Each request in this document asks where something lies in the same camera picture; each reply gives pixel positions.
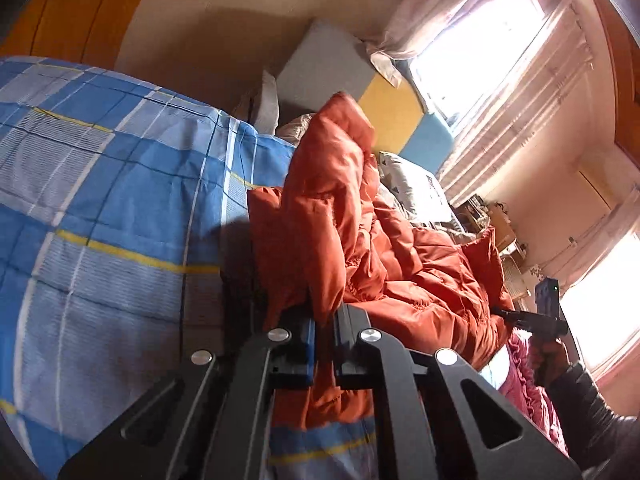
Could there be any brown wooden door frame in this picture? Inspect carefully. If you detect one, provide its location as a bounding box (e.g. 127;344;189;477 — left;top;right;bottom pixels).
575;0;640;181

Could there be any pink ruffled blanket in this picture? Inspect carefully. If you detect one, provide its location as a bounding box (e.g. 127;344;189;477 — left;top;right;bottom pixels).
500;332;571;456

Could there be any white printed pillow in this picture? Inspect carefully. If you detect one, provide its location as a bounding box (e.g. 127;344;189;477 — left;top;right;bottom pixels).
377;151;453;226

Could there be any grey yellow blue headboard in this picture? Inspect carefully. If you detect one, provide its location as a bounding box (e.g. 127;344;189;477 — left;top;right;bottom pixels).
275;19;453;181

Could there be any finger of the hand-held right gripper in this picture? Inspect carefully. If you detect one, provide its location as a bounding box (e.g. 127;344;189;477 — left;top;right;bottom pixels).
491;307;532;331

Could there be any wooden rattan chair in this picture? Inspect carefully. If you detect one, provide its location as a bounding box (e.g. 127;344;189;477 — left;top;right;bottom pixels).
497;255;533;306

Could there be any orange puffer jacket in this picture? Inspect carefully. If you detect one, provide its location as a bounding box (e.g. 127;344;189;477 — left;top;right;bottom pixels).
247;91;516;431

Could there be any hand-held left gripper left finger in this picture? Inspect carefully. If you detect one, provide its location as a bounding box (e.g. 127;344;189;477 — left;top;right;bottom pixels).
57;310;318;480

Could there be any short beige patterned curtain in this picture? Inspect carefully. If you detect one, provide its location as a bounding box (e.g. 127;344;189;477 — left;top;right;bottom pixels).
365;0;541;86

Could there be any grey patterned cloth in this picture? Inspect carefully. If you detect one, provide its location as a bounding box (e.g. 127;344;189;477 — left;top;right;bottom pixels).
367;50;406;88

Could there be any orange wooden wardrobe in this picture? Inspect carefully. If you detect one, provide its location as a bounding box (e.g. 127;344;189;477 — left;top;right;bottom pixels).
0;0;166;68

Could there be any bed with blue plaid sheet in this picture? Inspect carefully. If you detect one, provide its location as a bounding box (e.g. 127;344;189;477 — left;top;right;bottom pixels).
0;55;511;480

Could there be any pink sheer curtain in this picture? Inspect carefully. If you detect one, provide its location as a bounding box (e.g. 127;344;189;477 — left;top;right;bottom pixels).
530;195;640;301

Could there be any white cushion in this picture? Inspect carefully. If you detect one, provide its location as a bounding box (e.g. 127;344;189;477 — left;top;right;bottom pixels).
235;70;281;136

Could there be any bright side window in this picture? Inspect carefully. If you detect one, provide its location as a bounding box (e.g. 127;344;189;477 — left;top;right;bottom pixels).
560;232;640;376

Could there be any long beige patterned curtain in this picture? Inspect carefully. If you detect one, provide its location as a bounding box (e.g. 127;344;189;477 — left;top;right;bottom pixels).
435;0;601;206

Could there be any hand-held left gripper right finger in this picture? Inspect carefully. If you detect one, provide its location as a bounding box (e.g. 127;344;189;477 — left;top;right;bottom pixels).
334;305;583;480

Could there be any cluttered wooden desk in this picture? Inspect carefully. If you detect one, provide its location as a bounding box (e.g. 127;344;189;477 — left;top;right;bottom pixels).
452;195;526;261

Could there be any person's right forearm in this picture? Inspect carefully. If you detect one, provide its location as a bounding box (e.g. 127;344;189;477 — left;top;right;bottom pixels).
547;360;640;480

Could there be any person's right hand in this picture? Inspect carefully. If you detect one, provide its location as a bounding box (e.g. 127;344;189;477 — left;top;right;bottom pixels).
527;337;571;388

